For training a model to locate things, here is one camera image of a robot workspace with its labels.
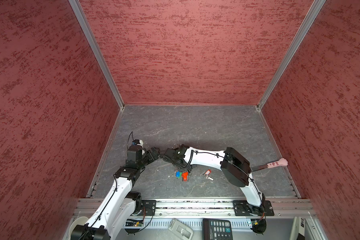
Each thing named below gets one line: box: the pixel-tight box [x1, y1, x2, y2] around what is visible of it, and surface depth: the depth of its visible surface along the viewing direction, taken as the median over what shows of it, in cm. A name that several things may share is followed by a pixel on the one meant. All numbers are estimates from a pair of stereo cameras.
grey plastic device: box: [168, 218, 194, 240], surface depth 67 cm
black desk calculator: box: [202, 218, 233, 240], surface depth 68 cm
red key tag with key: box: [204, 169, 214, 181], surface depth 87 cm
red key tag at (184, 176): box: [182, 171, 189, 182], surface depth 86 cm
